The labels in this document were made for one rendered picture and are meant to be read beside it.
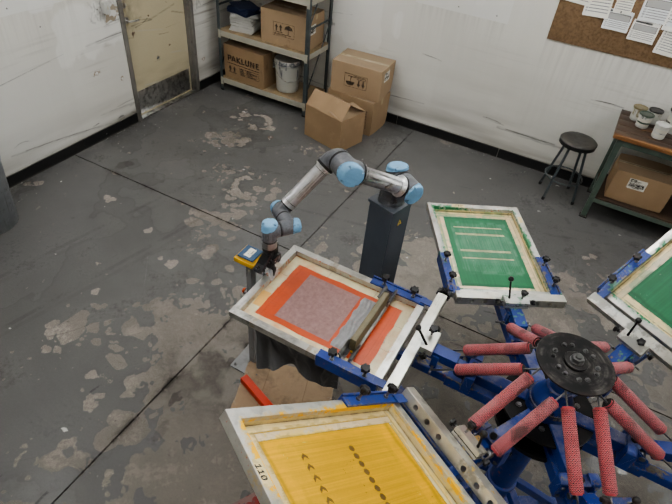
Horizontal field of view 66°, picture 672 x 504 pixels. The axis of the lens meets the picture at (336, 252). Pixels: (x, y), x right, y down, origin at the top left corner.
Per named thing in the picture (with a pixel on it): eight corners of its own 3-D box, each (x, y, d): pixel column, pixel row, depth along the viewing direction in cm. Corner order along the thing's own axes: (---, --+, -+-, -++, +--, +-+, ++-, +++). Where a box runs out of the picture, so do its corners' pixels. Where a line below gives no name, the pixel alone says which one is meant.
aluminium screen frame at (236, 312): (228, 316, 249) (228, 311, 247) (294, 249, 289) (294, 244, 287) (376, 391, 225) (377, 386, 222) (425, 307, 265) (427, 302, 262)
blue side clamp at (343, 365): (314, 364, 234) (315, 354, 230) (320, 356, 238) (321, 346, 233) (374, 394, 225) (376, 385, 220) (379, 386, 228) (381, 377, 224)
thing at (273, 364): (257, 369, 278) (255, 317, 251) (260, 365, 281) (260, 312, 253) (331, 410, 264) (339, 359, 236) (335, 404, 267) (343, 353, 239)
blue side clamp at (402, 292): (368, 290, 272) (370, 280, 268) (372, 284, 276) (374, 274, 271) (421, 313, 263) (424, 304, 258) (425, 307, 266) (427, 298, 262)
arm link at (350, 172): (415, 174, 277) (336, 147, 243) (430, 189, 267) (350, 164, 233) (403, 192, 282) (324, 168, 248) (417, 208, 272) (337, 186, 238)
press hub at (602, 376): (437, 519, 280) (517, 368, 191) (460, 459, 306) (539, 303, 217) (508, 559, 268) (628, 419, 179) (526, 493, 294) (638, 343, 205)
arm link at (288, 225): (294, 209, 256) (273, 213, 252) (303, 223, 249) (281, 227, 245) (294, 222, 262) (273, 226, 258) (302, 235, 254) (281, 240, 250)
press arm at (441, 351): (418, 353, 238) (420, 346, 234) (423, 344, 242) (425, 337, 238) (454, 369, 232) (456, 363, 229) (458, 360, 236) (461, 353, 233)
